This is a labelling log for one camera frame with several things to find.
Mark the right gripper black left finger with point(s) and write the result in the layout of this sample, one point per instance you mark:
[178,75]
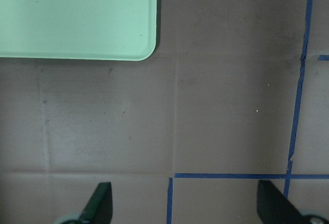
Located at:
[99,208]

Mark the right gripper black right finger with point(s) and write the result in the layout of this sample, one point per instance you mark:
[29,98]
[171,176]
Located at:
[274,208]

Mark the light green plastic tray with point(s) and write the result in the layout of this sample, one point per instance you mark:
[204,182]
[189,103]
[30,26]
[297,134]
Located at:
[119,30]

